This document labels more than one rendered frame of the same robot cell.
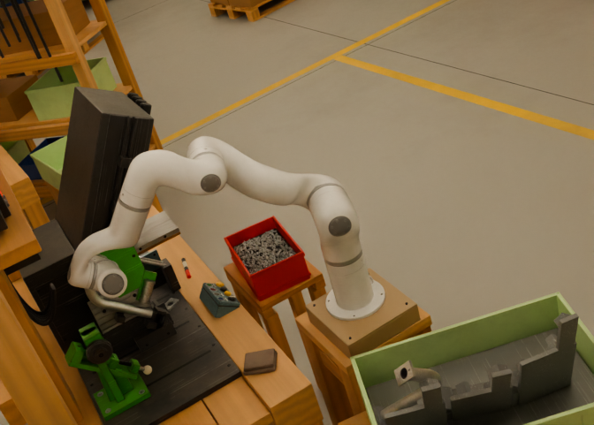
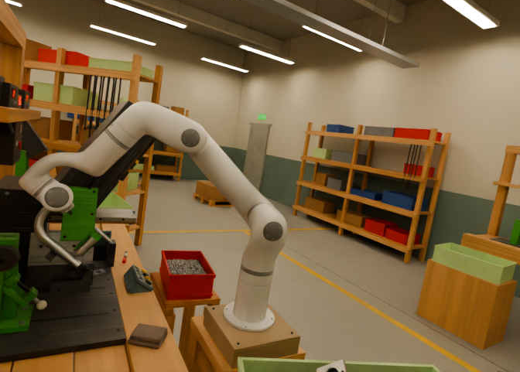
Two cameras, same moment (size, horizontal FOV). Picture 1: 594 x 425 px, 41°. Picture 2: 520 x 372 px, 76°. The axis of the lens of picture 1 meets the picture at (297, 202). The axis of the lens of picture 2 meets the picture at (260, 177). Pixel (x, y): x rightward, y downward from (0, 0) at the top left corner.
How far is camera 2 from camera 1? 1.24 m
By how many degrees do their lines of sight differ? 26
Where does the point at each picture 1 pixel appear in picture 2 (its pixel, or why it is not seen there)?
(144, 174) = (138, 112)
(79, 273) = (33, 174)
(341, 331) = (231, 336)
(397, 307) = (283, 332)
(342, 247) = (263, 257)
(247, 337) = (146, 314)
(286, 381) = (165, 362)
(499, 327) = not seen: outside the picture
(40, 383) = not seen: outside the picture
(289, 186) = (244, 185)
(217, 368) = (105, 329)
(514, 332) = not seen: outside the picture
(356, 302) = (251, 315)
